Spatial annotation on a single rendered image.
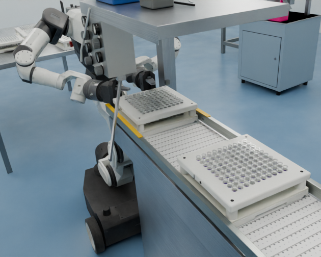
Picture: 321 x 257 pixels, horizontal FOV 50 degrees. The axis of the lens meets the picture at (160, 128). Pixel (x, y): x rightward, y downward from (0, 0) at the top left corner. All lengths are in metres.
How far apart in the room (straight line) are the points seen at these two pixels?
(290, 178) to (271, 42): 2.97
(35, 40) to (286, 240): 1.31
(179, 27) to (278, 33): 2.97
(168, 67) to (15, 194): 1.61
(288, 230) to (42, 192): 2.04
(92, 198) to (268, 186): 1.47
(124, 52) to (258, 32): 2.83
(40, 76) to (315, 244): 1.21
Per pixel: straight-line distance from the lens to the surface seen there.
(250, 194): 0.84
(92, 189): 2.25
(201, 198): 0.88
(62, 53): 2.75
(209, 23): 0.84
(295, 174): 0.92
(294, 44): 3.85
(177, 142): 1.18
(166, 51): 1.51
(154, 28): 0.78
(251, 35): 3.97
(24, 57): 1.60
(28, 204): 2.57
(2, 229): 2.45
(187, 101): 1.31
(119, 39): 1.18
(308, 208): 0.94
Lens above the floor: 1.48
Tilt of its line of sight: 27 degrees down
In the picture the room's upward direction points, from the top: 4 degrees counter-clockwise
